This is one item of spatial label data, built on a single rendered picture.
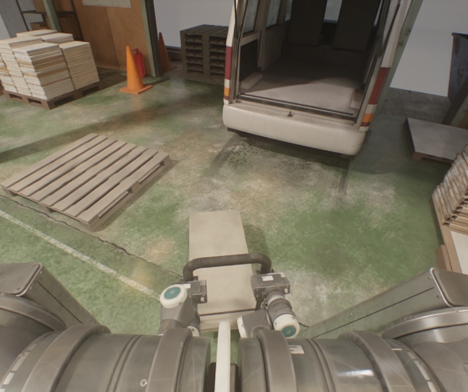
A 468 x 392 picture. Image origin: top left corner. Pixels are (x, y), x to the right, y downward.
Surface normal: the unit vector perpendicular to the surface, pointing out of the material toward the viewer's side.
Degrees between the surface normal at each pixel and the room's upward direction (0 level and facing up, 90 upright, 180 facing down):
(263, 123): 86
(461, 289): 19
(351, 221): 0
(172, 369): 13
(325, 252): 0
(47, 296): 83
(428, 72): 90
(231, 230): 0
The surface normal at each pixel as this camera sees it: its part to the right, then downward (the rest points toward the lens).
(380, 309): -0.94, -0.22
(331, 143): -0.33, 0.61
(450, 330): -0.56, -0.55
